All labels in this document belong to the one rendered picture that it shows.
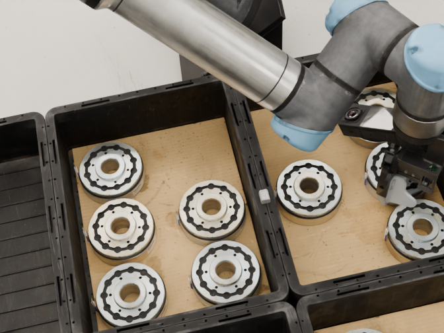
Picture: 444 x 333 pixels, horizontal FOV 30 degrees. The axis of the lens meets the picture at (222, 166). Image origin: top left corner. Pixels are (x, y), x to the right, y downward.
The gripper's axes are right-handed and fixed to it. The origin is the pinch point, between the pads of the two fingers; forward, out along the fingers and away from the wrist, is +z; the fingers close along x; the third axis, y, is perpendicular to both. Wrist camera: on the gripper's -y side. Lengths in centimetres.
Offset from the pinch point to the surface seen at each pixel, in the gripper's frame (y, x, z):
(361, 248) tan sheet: 0.6, -10.7, 2.1
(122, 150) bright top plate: -40.3, -14.2, -0.8
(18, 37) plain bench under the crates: -82, 6, 15
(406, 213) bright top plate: 4.6, -3.8, -1.1
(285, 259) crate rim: -6.8, -22.1, -7.9
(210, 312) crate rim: -12.1, -33.7, -7.8
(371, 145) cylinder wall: -5.5, 6.3, 1.0
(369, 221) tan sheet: -0.2, -6.0, 2.1
